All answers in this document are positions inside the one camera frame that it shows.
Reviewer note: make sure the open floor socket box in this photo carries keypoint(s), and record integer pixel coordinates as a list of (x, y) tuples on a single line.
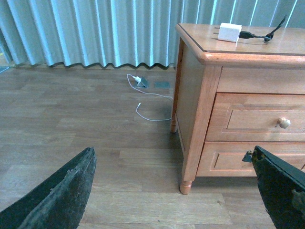
[(141, 82)]

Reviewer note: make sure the wooden nightstand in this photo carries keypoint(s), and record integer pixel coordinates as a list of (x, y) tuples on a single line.
[(207, 66)]

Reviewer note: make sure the pale pleated curtain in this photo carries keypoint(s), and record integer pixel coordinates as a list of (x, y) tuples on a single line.
[(122, 32)]

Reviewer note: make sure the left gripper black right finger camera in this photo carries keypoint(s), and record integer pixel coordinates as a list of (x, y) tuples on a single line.
[(282, 188)]

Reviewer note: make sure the closed floor socket plate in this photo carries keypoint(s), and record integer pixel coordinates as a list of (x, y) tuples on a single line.
[(162, 85)]

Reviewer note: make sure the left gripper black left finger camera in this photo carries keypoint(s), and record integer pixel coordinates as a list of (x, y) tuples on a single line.
[(58, 202)]

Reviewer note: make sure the wooden drawer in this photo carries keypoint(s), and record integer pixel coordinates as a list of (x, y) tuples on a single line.
[(224, 159), (257, 118)]

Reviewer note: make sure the white charger block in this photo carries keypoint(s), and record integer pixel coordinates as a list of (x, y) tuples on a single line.
[(229, 32)]

